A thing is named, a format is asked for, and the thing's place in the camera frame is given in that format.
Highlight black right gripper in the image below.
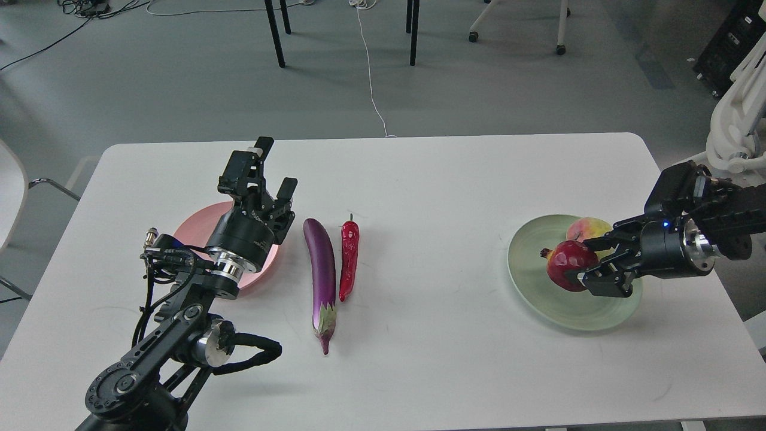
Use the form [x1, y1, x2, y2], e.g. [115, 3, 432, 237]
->
[577, 217, 719, 298]

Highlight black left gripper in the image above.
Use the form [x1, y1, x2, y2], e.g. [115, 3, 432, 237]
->
[207, 136, 298, 272]

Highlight yellow pink peach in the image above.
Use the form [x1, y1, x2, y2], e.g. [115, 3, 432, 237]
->
[564, 217, 613, 243]

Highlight red pomegranate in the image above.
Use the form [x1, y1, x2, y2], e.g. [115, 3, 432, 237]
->
[539, 240, 599, 292]

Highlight red chili pepper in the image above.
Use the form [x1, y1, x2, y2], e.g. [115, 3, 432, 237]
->
[339, 214, 360, 301]

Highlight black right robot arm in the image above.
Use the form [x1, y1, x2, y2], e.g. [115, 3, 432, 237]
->
[564, 161, 765, 298]

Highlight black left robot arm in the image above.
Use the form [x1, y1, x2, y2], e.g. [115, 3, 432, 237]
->
[78, 136, 297, 430]

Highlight green plate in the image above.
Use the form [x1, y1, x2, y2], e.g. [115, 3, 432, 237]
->
[507, 214, 643, 332]

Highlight purple eggplant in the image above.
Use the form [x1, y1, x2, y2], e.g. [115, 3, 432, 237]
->
[303, 218, 337, 356]

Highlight pink plate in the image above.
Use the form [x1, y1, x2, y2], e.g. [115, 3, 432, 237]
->
[172, 201, 279, 289]

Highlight white chair right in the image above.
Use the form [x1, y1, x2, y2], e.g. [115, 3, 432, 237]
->
[691, 38, 765, 174]

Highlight black table legs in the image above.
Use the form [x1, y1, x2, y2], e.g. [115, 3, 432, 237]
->
[263, 0, 421, 68]

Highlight chair at left edge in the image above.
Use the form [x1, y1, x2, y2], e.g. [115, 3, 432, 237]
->
[0, 139, 81, 302]

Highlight white rolling chair base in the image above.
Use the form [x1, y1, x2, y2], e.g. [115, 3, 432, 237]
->
[468, 0, 572, 56]

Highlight black equipment case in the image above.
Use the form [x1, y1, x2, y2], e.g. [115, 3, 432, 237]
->
[693, 1, 765, 98]

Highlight white floor cable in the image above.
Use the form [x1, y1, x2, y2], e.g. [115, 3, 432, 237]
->
[348, 0, 397, 139]

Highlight black floor cables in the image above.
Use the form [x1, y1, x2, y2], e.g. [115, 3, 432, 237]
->
[0, 0, 150, 72]

